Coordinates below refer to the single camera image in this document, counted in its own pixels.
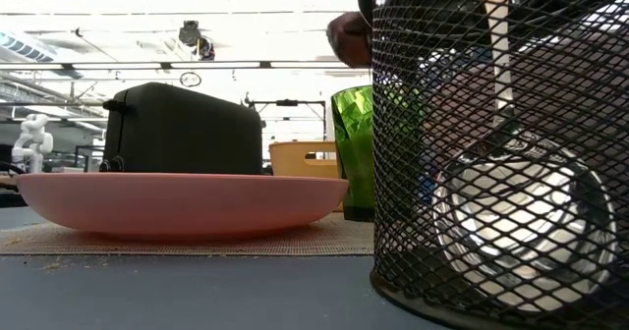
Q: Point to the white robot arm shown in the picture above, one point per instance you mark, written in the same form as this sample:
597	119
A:
32	138

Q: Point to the black ceiling fixture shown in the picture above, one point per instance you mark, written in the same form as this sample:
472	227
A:
191	35

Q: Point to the green glass cup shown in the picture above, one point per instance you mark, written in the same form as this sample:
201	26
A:
354	148

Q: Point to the round hanging sign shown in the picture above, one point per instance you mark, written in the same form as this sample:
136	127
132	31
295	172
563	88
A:
190	79

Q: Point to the orange plastic tray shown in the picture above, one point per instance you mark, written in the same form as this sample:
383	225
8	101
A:
295	160

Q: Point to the black two-slot toaster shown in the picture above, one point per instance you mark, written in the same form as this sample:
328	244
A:
187	128

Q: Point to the long ceiling light bar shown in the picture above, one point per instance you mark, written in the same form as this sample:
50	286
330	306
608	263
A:
123	65

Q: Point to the pink plate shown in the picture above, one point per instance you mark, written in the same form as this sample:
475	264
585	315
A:
182	202

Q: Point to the black mesh cup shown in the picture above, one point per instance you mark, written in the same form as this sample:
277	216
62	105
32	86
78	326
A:
393	281

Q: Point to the beige woven placemat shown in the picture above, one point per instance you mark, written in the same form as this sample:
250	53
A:
147	245

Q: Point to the black metal rig frame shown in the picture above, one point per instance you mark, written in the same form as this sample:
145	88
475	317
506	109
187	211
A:
287	102

